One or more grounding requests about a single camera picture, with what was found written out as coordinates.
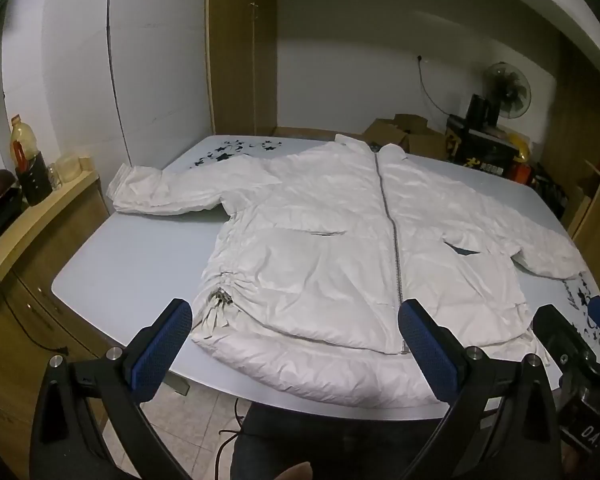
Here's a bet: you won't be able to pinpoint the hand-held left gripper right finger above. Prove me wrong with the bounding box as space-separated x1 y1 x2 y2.
397 298 563 480

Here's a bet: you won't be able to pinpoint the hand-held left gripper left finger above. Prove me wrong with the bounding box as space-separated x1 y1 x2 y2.
29 298 196 480

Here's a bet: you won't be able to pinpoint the white padded jacket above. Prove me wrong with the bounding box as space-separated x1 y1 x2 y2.
105 134 588 408

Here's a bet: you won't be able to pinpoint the person's left hand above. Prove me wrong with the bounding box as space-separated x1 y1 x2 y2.
275 461 315 480

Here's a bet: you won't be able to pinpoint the wooden shelf unit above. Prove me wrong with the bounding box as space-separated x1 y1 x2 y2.
566 159 600 242

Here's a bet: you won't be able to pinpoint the person's dark trousers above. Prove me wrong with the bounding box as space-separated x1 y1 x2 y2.
230 401 451 480

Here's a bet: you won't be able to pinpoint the wooden side cabinet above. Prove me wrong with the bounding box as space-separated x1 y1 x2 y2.
0 169 113 480

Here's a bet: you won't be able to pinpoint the orange box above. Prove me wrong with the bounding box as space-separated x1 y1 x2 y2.
510 160 534 186

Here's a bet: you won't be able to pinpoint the yellow hard hat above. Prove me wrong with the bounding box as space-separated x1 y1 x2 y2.
507 132 532 162

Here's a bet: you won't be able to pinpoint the black box with yellow print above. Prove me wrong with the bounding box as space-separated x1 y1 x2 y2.
445 115 519 177

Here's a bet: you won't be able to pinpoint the clear plastic container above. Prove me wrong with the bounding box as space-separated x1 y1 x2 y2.
55 155 82 184

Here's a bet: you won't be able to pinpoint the black utensil container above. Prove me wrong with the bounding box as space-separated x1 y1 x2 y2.
16 152 54 207

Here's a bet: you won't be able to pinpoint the cardboard box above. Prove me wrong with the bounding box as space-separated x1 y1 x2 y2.
394 114 449 157
362 119 412 154

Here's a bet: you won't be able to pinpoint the black kettle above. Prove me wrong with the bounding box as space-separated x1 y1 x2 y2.
467 94 501 129

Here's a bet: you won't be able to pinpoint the electric fan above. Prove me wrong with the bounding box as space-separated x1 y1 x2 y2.
482 61 532 121

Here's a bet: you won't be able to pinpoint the cooking oil bottle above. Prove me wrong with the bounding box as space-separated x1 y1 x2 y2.
10 115 42 172

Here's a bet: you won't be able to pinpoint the wooden wardrobe panel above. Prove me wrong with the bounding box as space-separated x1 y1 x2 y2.
204 0 281 137

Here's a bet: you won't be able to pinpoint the black power cable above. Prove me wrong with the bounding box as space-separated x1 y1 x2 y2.
0 240 70 354

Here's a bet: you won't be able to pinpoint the black wall cable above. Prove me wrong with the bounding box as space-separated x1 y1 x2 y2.
418 60 457 117

